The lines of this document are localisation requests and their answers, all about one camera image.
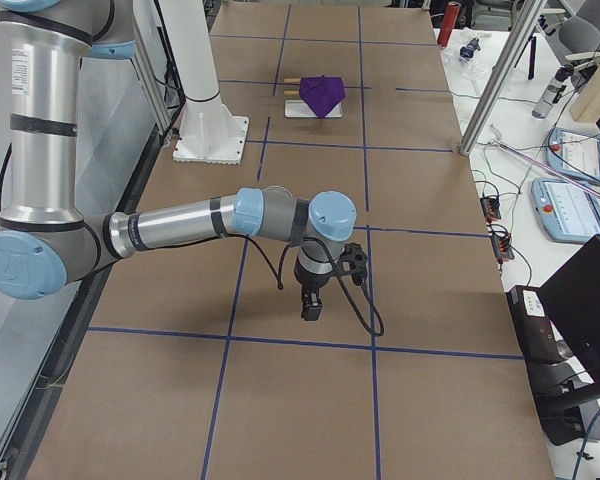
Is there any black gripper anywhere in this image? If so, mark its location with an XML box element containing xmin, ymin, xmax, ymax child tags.
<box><xmin>294</xmin><ymin>260</ymin><xmax>334</xmax><ymax>321</ymax></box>

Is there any purple microfibre towel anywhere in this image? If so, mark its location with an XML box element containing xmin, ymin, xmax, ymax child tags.
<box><xmin>299</xmin><ymin>76</ymin><xmax>346</xmax><ymax>118</ymax></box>

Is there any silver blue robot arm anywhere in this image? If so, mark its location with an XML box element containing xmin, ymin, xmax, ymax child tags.
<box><xmin>0</xmin><ymin>1</ymin><xmax>366</xmax><ymax>321</ymax></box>

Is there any white towel rack base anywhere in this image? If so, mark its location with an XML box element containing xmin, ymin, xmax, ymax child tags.
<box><xmin>284</xmin><ymin>99</ymin><xmax>342</xmax><ymax>119</ymax></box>

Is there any near orange connector block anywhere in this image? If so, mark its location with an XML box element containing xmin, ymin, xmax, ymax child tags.
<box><xmin>487</xmin><ymin>223</ymin><xmax>515</xmax><ymax>265</ymax></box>

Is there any orange connector block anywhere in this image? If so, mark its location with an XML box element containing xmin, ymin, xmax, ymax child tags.
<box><xmin>480</xmin><ymin>196</ymin><xmax>501</xmax><ymax>223</ymax></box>
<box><xmin>487</xmin><ymin>223</ymin><xmax>515</xmax><ymax>265</ymax></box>

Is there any far orange connector block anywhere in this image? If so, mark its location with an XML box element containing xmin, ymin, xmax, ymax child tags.
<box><xmin>480</xmin><ymin>196</ymin><xmax>501</xmax><ymax>223</ymax></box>

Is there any black computer box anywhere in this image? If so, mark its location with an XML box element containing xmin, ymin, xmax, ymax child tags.
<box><xmin>506</xmin><ymin>285</ymin><xmax>573</xmax><ymax>365</ymax></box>

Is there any black monitor on stand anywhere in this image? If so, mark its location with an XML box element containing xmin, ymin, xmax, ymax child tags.
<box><xmin>536</xmin><ymin>235</ymin><xmax>600</xmax><ymax>415</ymax></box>

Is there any near blue teach pendant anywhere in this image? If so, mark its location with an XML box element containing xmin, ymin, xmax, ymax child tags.
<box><xmin>531</xmin><ymin>178</ymin><xmax>600</xmax><ymax>244</ymax></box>

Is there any blue teach pendant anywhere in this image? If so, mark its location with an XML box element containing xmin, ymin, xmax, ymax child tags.
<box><xmin>546</xmin><ymin>128</ymin><xmax>600</xmax><ymax>185</ymax></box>
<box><xmin>531</xmin><ymin>178</ymin><xmax>600</xmax><ymax>244</ymax></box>

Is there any blue black handheld tool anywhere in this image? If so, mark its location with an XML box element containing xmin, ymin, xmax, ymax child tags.
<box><xmin>459</xmin><ymin>37</ymin><xmax>481</xmax><ymax>62</ymax></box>

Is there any far blue teach pendant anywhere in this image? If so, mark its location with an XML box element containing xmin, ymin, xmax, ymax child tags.
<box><xmin>546</xmin><ymin>128</ymin><xmax>600</xmax><ymax>185</ymax></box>

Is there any black tripod leg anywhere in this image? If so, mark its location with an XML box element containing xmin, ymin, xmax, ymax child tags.
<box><xmin>527</xmin><ymin>36</ymin><xmax>537</xmax><ymax>80</ymax></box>

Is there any grey water bottle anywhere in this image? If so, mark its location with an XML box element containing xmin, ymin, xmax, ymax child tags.
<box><xmin>531</xmin><ymin>63</ymin><xmax>574</xmax><ymax>119</ymax></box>

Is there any red cylinder bottle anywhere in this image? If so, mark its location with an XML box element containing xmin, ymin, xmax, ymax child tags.
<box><xmin>437</xmin><ymin>1</ymin><xmax>462</xmax><ymax>48</ymax></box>

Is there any grey office chair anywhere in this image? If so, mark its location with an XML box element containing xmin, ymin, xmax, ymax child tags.
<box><xmin>557</xmin><ymin>16</ymin><xmax>600</xmax><ymax>63</ymax></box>

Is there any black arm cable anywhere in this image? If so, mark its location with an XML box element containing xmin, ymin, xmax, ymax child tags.
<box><xmin>244</xmin><ymin>234</ymin><xmax>386</xmax><ymax>337</ymax></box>

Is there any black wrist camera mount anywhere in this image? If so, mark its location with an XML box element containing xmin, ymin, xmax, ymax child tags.
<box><xmin>338</xmin><ymin>242</ymin><xmax>368</xmax><ymax>287</ymax></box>

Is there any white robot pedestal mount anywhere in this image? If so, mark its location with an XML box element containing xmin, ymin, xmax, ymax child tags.
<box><xmin>152</xmin><ymin>0</ymin><xmax>250</xmax><ymax>166</ymax></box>

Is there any aluminium frame post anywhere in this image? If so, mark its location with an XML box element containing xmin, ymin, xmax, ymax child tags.
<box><xmin>459</xmin><ymin>0</ymin><xmax>546</xmax><ymax>156</ymax></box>

